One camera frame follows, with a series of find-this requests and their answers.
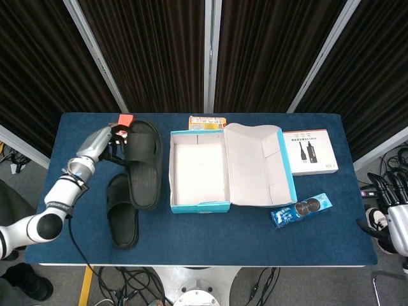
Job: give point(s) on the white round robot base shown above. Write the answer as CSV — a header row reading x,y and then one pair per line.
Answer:
x,y
197,293

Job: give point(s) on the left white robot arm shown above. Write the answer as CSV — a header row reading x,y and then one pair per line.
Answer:
x,y
60,197

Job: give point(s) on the dark blue table mat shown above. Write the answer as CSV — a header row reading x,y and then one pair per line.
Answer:
x,y
207,239

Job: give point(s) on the white black sneaker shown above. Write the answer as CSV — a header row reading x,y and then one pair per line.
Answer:
x,y
377,216

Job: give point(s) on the open light blue shoe box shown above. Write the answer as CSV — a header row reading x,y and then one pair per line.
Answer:
x,y
248,165

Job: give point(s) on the aluminium frame post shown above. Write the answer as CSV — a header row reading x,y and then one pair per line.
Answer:
x,y
212,54
322,60
95,54

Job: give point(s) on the blue cookie pack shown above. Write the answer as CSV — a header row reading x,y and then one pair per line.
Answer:
x,y
299,210

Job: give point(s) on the red white patterned packet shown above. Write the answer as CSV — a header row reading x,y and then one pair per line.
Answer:
x,y
121,134

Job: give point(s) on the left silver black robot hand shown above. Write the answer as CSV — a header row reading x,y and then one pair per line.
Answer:
x,y
95,145

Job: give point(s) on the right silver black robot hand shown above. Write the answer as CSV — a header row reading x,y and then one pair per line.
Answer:
x,y
398,220

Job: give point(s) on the dark ribbed wall panel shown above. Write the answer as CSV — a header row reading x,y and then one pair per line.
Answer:
x,y
373,79
153,57
271,54
38,79

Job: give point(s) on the yellow snack box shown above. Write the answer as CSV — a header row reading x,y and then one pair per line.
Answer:
x,y
207,122

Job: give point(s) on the white adapter product box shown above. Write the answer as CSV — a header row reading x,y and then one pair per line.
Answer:
x,y
312,153

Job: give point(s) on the orange cube block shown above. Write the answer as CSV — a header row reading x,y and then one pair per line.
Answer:
x,y
125,119

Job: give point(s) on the black rubber slipper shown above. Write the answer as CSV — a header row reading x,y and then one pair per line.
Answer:
x,y
143,178
122,223

